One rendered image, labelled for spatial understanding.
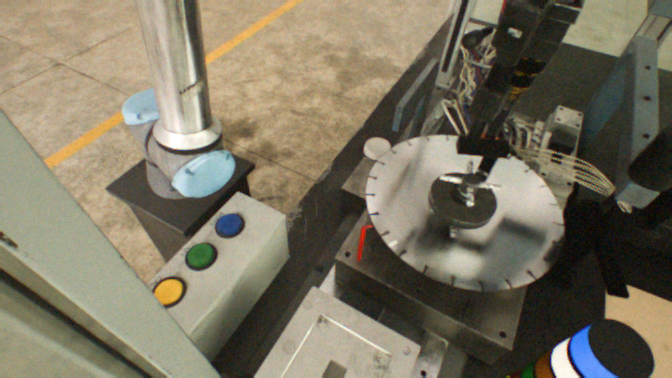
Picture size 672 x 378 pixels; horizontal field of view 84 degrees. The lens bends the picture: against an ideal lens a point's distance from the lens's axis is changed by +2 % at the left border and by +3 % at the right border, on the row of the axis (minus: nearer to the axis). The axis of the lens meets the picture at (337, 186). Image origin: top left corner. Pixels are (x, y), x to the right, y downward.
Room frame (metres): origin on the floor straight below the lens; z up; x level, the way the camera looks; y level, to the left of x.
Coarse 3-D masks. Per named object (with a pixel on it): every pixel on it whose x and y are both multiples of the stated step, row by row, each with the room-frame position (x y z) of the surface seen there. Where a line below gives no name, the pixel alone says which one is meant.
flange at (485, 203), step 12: (432, 192) 0.40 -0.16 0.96; (444, 192) 0.40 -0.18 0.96; (456, 192) 0.39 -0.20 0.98; (480, 192) 0.40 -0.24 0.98; (492, 192) 0.41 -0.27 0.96; (432, 204) 0.38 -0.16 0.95; (444, 204) 0.38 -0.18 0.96; (456, 204) 0.38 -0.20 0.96; (480, 204) 0.38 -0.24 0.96; (492, 204) 0.39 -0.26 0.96; (444, 216) 0.36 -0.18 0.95; (456, 216) 0.36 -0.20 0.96; (468, 216) 0.36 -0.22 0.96; (480, 216) 0.36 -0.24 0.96
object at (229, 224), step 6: (222, 216) 0.36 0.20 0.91; (228, 216) 0.36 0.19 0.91; (234, 216) 0.36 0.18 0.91; (222, 222) 0.35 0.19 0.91; (228, 222) 0.35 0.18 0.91; (234, 222) 0.35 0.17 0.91; (240, 222) 0.35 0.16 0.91; (222, 228) 0.34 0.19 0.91; (228, 228) 0.34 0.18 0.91; (234, 228) 0.34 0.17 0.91; (228, 234) 0.33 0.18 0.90
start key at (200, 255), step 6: (198, 246) 0.30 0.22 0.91; (204, 246) 0.30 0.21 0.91; (192, 252) 0.29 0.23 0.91; (198, 252) 0.29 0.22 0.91; (204, 252) 0.29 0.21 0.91; (210, 252) 0.29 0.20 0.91; (192, 258) 0.28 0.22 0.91; (198, 258) 0.28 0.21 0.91; (204, 258) 0.28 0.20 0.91; (210, 258) 0.28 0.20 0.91; (192, 264) 0.27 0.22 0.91; (198, 264) 0.27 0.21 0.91; (204, 264) 0.27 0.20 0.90
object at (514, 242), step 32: (384, 160) 0.48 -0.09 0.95; (416, 160) 0.49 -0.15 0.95; (448, 160) 0.49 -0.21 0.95; (480, 160) 0.50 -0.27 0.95; (512, 160) 0.50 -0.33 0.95; (384, 192) 0.40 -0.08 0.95; (416, 192) 0.41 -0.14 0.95; (512, 192) 0.42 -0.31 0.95; (544, 192) 0.43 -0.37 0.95; (384, 224) 0.34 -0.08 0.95; (416, 224) 0.34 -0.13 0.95; (448, 224) 0.35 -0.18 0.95; (512, 224) 0.35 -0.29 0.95; (544, 224) 0.36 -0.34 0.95; (416, 256) 0.28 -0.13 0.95; (448, 256) 0.29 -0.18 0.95; (480, 256) 0.29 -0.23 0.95; (512, 256) 0.29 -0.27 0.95; (544, 256) 0.30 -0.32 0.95; (480, 288) 0.24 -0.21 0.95; (512, 288) 0.24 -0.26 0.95
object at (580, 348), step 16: (608, 320) 0.12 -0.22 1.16; (576, 336) 0.11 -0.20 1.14; (592, 336) 0.10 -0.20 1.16; (608, 336) 0.10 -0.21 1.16; (624, 336) 0.10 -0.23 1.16; (640, 336) 0.11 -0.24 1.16; (576, 352) 0.10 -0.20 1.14; (592, 352) 0.09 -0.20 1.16; (608, 352) 0.09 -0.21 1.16; (624, 352) 0.09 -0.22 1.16; (640, 352) 0.09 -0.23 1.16; (576, 368) 0.09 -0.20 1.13; (592, 368) 0.08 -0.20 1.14; (608, 368) 0.08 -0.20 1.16; (624, 368) 0.08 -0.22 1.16; (640, 368) 0.08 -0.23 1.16
